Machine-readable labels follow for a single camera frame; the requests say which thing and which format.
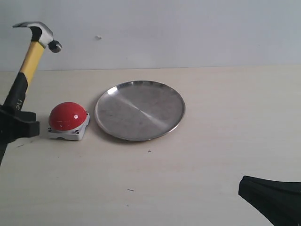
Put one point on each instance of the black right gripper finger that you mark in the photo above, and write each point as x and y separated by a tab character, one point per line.
15	124

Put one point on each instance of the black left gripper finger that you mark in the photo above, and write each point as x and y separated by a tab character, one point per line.
4	146

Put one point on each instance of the yellow black claw hammer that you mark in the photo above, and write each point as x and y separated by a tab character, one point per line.
42	38

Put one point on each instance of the red dome push button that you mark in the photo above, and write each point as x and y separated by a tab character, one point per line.
68	121

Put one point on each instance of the round steel plate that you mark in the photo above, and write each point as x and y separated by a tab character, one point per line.
139	111

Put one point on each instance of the black gripper at lower right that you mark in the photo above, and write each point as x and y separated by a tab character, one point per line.
279	202

